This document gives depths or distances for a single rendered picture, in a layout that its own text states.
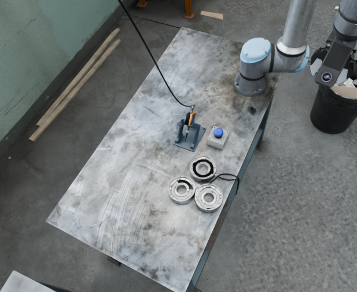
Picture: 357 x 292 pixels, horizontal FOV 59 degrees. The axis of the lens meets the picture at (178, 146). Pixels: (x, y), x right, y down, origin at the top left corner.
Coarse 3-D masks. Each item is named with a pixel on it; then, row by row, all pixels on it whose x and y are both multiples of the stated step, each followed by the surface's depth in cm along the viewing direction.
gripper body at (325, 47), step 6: (336, 30) 68; (330, 36) 75; (342, 36) 68; (348, 36) 67; (354, 36) 67; (330, 42) 74; (324, 48) 75; (354, 48) 72; (324, 54) 76; (348, 60) 74
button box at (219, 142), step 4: (212, 128) 132; (212, 132) 130; (224, 132) 130; (228, 132) 130; (208, 136) 130; (212, 136) 129; (220, 136) 129; (224, 136) 129; (228, 136) 131; (208, 140) 129; (212, 140) 128; (216, 140) 128; (220, 140) 128; (224, 140) 128; (208, 144) 132; (212, 144) 131; (216, 144) 129; (220, 144) 128; (224, 144) 131; (220, 148) 130
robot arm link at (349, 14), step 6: (342, 0) 62; (348, 0) 60; (354, 0) 58; (342, 6) 62; (348, 6) 61; (354, 6) 60; (342, 12) 63; (348, 12) 62; (354, 12) 61; (348, 18) 63; (354, 18) 62
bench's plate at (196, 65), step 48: (192, 48) 163; (240, 48) 160; (144, 96) 150; (192, 96) 147; (240, 96) 144; (144, 144) 136; (240, 144) 131; (96, 192) 126; (144, 192) 124; (96, 240) 116; (144, 240) 115; (192, 240) 113
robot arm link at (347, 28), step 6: (336, 6) 66; (336, 18) 66; (342, 18) 64; (336, 24) 67; (342, 24) 65; (348, 24) 64; (354, 24) 63; (342, 30) 66; (348, 30) 65; (354, 30) 64
